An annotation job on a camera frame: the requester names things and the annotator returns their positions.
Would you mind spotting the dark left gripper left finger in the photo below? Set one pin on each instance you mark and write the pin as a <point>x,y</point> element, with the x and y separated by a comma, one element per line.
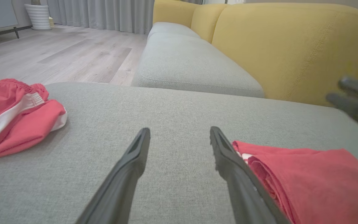
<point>123,180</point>

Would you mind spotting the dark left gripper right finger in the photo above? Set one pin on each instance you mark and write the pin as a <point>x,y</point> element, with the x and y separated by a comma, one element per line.
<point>241,186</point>

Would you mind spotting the red basketball jersey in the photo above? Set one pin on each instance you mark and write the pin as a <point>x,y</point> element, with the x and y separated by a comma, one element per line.
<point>322,180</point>

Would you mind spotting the red shorts white stripe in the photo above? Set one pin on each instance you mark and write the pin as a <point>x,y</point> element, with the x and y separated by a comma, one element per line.
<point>14,124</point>

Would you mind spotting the large grey sofa seat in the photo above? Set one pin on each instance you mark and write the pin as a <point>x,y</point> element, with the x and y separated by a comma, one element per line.
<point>179,112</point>

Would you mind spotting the grey sofa seat cushion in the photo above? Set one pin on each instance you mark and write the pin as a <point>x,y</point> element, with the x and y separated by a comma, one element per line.
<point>169,29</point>
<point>185,62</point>

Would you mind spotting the grey curtain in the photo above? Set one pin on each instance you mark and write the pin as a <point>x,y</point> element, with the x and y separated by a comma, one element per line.
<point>104,14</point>

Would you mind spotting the yellow sofa backrest cushion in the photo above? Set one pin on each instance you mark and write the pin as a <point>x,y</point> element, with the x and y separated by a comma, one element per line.
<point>208,21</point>
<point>172,12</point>

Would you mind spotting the white ribbed plant pot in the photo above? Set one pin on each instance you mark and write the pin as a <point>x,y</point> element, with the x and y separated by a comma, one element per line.
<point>38,17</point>

